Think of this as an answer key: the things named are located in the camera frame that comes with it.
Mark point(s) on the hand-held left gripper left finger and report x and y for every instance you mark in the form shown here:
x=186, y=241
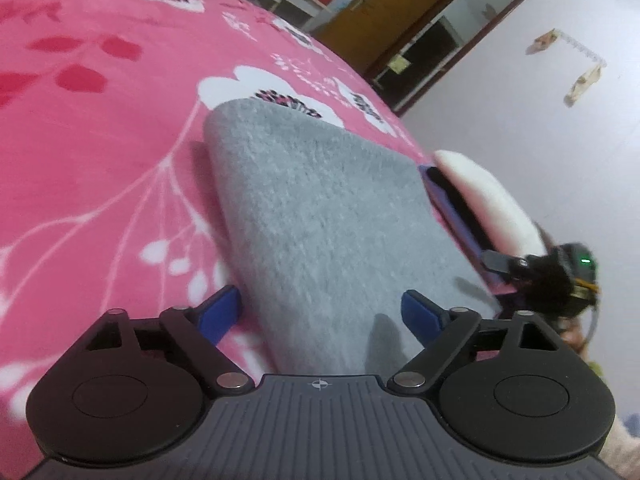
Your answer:
x=220, y=312

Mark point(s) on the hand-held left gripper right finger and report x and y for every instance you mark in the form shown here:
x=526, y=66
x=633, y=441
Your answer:
x=420, y=310

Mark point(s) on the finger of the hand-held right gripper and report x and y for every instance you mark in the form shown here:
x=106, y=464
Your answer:
x=450, y=200

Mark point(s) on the grey fleece sweatshirt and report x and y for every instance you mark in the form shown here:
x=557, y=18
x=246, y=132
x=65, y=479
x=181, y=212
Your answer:
x=325, y=210

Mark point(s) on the white fluffy cloth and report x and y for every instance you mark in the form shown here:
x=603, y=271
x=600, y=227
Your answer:
x=490, y=200

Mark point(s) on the wooden door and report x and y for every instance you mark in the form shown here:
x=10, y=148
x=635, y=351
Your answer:
x=400, y=15

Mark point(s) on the pink floral bed sheet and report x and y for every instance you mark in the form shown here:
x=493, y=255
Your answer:
x=100, y=160

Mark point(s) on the wall hook rack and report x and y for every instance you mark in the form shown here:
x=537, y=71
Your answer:
x=575, y=50

